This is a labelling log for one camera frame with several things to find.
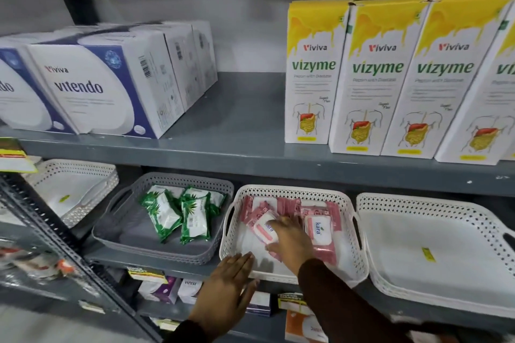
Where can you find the person's left hand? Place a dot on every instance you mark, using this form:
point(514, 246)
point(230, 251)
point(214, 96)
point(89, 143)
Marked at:
point(219, 294)

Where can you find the person's right hand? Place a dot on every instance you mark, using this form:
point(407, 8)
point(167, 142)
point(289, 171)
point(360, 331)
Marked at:
point(295, 242)

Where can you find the person's left thumb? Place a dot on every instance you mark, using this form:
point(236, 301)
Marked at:
point(252, 289)

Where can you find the person's right thumb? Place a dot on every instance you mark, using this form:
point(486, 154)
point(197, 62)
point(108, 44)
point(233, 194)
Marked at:
point(273, 249)

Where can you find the pink wipes packet white label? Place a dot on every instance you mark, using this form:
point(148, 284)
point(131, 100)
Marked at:
point(320, 230)
point(263, 229)

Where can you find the person's right forearm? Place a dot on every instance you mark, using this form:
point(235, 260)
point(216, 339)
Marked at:
point(342, 306)

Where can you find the person's left forearm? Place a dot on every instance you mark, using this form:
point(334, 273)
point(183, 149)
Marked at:
point(187, 332)

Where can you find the dark blue small box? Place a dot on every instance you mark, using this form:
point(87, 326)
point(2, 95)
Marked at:
point(259, 304)

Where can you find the white perforated plastic basket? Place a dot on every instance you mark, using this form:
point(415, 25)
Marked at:
point(241, 242)
point(76, 186)
point(442, 234)

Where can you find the yellow shelf price label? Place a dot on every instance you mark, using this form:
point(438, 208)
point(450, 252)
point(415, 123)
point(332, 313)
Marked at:
point(147, 275)
point(293, 303)
point(14, 156)

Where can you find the orange and white box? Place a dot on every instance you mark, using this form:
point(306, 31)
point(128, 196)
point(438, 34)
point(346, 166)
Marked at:
point(301, 328)

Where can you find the small white box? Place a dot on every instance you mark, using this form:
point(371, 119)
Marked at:
point(189, 290)

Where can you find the green leaf-print wipes packet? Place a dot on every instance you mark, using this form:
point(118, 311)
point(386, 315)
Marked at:
point(195, 220)
point(163, 214)
point(211, 196)
point(169, 190)

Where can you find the purple and white box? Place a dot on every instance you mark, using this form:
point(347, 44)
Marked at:
point(161, 290)

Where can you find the grey metal shelf unit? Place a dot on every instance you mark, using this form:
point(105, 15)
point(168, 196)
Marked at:
point(241, 129)

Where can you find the grey perforated plastic basket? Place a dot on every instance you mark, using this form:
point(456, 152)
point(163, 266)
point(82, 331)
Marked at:
point(136, 234)

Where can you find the yellow and white carton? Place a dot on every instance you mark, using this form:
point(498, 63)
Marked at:
point(309, 85)
point(374, 93)
point(487, 121)
point(438, 93)

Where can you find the white and blue box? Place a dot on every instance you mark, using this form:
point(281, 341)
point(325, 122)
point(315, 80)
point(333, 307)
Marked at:
point(24, 97)
point(205, 53)
point(183, 61)
point(100, 89)

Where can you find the clear wrapped packets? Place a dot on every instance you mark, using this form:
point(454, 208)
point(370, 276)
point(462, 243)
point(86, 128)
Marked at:
point(36, 260)

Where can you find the grey perforated shelf post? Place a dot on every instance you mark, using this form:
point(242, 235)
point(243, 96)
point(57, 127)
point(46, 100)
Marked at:
point(52, 234)

